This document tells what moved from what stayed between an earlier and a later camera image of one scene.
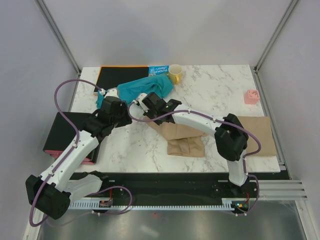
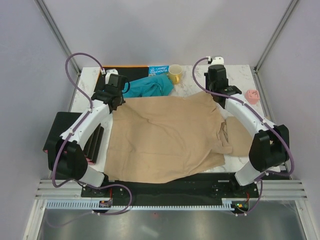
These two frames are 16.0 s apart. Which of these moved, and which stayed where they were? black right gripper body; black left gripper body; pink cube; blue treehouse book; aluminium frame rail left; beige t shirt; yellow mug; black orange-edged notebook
Moved: beige t shirt; black right gripper body; black left gripper body
Stayed: aluminium frame rail left; pink cube; black orange-edged notebook; blue treehouse book; yellow mug
